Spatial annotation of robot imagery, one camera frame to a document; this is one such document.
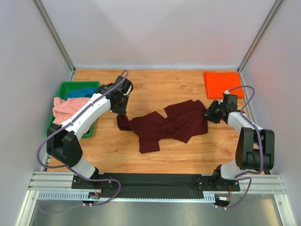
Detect maroon t shirt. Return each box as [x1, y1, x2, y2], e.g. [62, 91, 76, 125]
[117, 100, 208, 153]

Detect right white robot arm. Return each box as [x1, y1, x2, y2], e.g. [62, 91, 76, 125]
[204, 93, 275, 181]

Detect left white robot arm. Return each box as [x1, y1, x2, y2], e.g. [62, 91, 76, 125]
[47, 75, 134, 189]

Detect folded orange t shirt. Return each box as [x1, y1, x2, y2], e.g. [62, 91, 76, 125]
[203, 71, 241, 99]

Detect blue t shirt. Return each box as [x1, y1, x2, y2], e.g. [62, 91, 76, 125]
[65, 87, 97, 100]

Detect pink t shirt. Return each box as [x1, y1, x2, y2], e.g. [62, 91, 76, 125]
[53, 97, 90, 125]

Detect black base mat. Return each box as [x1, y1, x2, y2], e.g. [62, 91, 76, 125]
[71, 172, 241, 200]

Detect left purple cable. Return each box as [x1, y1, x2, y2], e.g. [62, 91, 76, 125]
[36, 69, 129, 214]

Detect aluminium rail frame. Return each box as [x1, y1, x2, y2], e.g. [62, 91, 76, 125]
[28, 171, 286, 194]

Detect grey slotted cable duct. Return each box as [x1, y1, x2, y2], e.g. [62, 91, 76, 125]
[37, 192, 216, 202]

